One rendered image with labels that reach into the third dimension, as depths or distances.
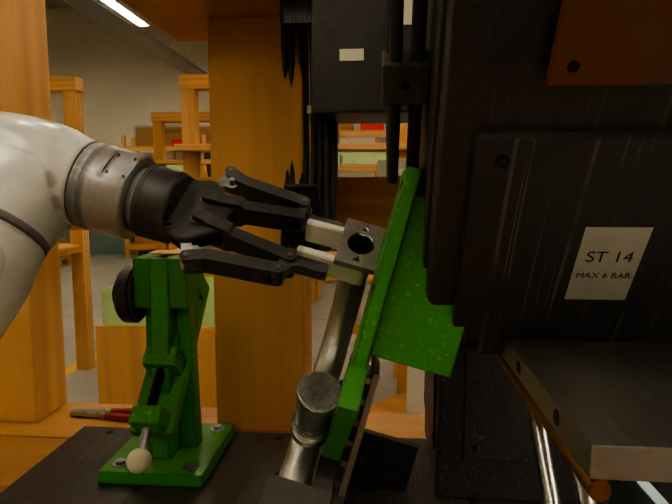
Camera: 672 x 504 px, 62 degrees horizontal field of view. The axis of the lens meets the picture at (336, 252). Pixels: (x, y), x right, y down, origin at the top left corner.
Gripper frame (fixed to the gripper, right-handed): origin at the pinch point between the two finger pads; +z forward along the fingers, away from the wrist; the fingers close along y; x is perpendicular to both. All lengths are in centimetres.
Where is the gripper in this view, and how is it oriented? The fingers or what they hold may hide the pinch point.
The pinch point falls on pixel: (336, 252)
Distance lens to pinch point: 56.1
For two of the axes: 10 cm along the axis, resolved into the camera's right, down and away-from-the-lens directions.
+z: 9.6, 2.6, -0.5
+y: 2.4, -7.6, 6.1
